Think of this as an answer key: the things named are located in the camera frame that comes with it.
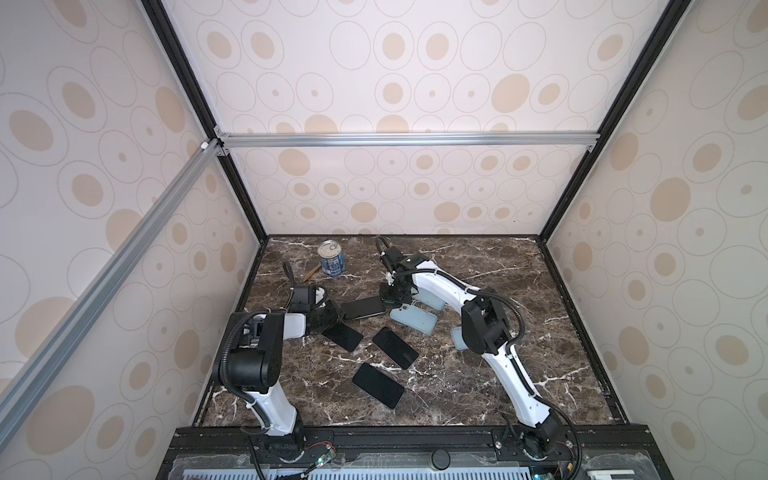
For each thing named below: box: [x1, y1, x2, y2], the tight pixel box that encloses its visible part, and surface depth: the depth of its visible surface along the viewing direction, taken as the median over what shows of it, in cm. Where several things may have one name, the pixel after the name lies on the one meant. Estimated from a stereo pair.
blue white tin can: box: [317, 239, 345, 277], surface depth 105 cm
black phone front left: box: [352, 362, 405, 409], surface depth 85 cm
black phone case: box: [341, 296, 387, 321], surface depth 99 cm
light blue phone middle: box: [390, 303, 438, 335], surface depth 99 cm
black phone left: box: [322, 321, 363, 352], surface depth 95 cm
